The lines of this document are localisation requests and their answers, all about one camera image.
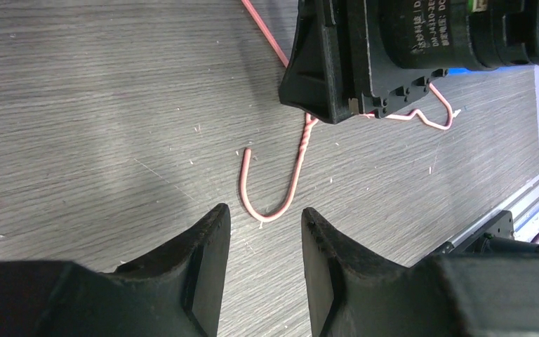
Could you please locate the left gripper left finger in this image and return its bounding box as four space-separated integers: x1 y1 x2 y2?
113 204 231 336

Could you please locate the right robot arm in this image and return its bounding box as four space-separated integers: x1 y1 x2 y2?
279 0 539 124

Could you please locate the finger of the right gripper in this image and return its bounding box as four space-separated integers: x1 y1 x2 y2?
279 1 361 124

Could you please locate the blue plastic bin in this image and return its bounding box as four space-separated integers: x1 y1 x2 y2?
448 66 526 76

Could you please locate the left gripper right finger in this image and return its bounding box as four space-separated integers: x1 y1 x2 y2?
301 208 430 336

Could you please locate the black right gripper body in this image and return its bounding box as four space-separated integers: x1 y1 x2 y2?
320 1 478 118

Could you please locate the aluminium rail frame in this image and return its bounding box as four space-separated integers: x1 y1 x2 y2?
432 173 539 255

